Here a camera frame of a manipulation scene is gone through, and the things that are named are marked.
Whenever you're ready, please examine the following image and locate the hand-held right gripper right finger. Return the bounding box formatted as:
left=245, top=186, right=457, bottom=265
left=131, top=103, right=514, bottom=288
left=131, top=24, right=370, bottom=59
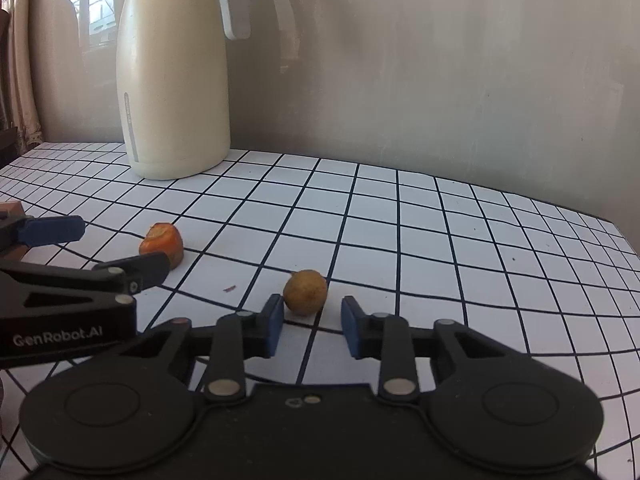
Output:
left=341, top=296, right=516, bottom=405

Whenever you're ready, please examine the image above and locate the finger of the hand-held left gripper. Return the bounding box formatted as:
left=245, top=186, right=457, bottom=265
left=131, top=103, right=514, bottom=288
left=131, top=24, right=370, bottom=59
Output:
left=0, top=215, right=86, bottom=262
left=0, top=252, right=171, bottom=322

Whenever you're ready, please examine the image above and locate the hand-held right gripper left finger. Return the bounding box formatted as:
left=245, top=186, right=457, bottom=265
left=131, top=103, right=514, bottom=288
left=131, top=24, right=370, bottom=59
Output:
left=117, top=294, right=286, bottom=406

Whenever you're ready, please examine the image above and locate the small brown round fruit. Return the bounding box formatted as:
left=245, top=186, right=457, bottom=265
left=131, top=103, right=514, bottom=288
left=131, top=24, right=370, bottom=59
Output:
left=283, top=269, right=328, bottom=316

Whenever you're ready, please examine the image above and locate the carrot piece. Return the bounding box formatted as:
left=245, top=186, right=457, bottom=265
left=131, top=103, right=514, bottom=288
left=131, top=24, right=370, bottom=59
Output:
left=139, top=222, right=185, bottom=271

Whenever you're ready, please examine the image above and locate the white grid tablecloth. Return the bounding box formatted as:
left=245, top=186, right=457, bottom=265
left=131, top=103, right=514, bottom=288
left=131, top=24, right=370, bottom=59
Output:
left=0, top=142, right=640, bottom=471

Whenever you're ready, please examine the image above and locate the beige patterned curtain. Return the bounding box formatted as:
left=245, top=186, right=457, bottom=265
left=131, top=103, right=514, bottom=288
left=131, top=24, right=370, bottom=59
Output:
left=0, top=0, right=48, bottom=148

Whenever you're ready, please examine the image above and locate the cream thermos jug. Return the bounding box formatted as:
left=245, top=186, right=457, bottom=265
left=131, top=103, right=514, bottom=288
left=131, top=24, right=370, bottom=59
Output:
left=116, top=0, right=251, bottom=181

